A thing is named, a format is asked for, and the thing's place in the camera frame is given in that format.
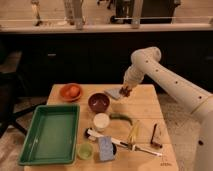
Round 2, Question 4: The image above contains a grey blue cloth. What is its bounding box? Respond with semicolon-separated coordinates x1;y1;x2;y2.
105;88;123;100

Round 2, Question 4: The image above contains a dark brown stand tool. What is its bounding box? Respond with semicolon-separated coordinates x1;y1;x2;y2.
150;124;163;149

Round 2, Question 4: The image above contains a white cup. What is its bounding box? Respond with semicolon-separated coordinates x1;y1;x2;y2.
93;113;110;132

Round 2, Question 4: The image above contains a green plastic tray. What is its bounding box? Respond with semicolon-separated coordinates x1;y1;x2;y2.
18;104;80;166

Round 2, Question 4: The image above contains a dark red grape bunch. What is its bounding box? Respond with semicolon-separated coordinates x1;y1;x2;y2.
119;87;131;97

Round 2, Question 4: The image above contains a black office chair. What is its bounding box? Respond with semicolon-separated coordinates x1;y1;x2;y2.
0;49;48;138

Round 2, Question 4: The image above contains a dark maroon bowl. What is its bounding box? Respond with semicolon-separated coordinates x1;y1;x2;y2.
88;93;110;113

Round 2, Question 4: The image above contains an orange fruit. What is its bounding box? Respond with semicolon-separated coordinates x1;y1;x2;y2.
68;86;80;97

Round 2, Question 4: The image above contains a blue sponge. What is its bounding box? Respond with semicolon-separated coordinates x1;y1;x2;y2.
98;136;115;162

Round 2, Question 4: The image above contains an orange plate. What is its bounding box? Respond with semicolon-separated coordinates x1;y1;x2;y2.
59;83;82;102

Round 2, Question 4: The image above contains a yellow banana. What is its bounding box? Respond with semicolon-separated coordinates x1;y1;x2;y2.
128;120;141;146

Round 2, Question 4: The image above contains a light green cup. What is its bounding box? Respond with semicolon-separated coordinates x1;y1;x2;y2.
77;142;93;160

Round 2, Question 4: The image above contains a green chili pepper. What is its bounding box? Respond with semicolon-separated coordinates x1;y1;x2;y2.
109;113;133;125

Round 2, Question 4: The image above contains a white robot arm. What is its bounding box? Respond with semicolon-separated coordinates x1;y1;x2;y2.
120;47;213;171

